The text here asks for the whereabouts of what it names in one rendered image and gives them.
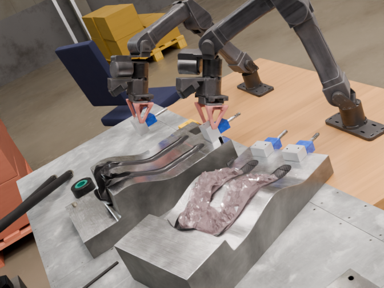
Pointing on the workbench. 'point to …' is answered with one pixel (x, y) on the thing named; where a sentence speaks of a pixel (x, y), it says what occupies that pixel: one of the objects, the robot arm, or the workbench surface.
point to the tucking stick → (100, 275)
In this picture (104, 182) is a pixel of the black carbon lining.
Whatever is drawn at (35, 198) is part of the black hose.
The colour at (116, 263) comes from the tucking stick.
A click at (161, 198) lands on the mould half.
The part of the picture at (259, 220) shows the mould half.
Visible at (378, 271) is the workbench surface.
